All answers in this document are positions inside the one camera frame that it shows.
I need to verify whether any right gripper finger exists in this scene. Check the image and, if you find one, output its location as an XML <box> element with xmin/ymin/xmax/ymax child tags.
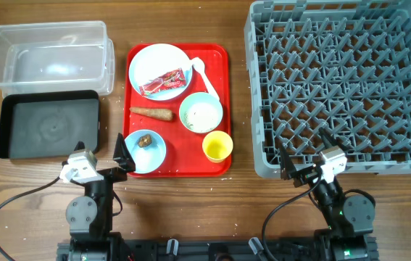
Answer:
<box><xmin>319</xmin><ymin>128</ymin><xmax>343</xmax><ymax>154</ymax></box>
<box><xmin>280</xmin><ymin>145</ymin><xmax>296</xmax><ymax>181</ymax></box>

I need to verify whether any small light blue bowl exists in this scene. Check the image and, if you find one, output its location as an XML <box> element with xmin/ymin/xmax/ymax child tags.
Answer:
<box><xmin>125</xmin><ymin>129</ymin><xmax>167</xmax><ymax>175</ymax></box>

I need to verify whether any brown food scrap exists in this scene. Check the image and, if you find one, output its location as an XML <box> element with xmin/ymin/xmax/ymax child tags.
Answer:
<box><xmin>137</xmin><ymin>134</ymin><xmax>152</xmax><ymax>148</ymax></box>

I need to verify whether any brown carrot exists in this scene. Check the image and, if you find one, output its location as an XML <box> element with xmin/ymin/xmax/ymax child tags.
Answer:
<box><xmin>130</xmin><ymin>107</ymin><xmax>173</xmax><ymax>121</ymax></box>

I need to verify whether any yellow plastic cup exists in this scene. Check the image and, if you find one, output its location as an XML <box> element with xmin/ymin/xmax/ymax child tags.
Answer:
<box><xmin>202</xmin><ymin>130</ymin><xmax>233</xmax><ymax>163</ymax></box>

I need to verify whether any white rice pile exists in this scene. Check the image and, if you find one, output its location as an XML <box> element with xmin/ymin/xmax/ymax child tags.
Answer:
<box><xmin>185</xmin><ymin>102</ymin><xmax>220</xmax><ymax>133</ymax></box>

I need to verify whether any green bowl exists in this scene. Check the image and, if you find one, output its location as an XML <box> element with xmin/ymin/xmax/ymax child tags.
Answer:
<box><xmin>179</xmin><ymin>92</ymin><xmax>223</xmax><ymax>133</ymax></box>

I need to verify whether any red snack wrapper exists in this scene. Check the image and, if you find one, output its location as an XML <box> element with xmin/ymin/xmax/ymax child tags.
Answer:
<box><xmin>139</xmin><ymin>68</ymin><xmax>186</xmax><ymax>96</ymax></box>

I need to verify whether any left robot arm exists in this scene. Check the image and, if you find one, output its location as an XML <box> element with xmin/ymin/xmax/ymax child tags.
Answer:
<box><xmin>56</xmin><ymin>134</ymin><xmax>136</xmax><ymax>261</ymax></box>

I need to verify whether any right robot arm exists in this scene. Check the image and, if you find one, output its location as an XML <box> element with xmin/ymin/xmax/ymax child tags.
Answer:
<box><xmin>280</xmin><ymin>128</ymin><xmax>379</xmax><ymax>260</ymax></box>

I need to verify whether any black food waste tray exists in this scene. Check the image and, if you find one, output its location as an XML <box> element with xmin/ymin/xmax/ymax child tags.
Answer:
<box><xmin>0</xmin><ymin>90</ymin><xmax>100</xmax><ymax>160</ymax></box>

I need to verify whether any grey dishwasher rack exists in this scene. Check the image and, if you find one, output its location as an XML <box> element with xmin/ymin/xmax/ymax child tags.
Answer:
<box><xmin>244</xmin><ymin>1</ymin><xmax>411</xmax><ymax>178</ymax></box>

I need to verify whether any clear plastic waste bin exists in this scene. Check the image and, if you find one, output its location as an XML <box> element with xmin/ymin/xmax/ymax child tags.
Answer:
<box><xmin>0</xmin><ymin>20</ymin><xmax>115</xmax><ymax>96</ymax></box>

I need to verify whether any red serving tray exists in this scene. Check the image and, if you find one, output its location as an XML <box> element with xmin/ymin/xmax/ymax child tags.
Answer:
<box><xmin>123</xmin><ymin>43</ymin><xmax>231</xmax><ymax>178</ymax></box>

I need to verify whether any light blue plate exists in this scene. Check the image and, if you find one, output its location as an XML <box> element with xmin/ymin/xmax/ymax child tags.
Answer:
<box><xmin>128</xmin><ymin>43</ymin><xmax>194</xmax><ymax>101</ymax></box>

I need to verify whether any white plastic spoon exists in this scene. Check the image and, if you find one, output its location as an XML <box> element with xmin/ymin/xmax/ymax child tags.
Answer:
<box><xmin>191</xmin><ymin>57</ymin><xmax>220</xmax><ymax>100</ymax></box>

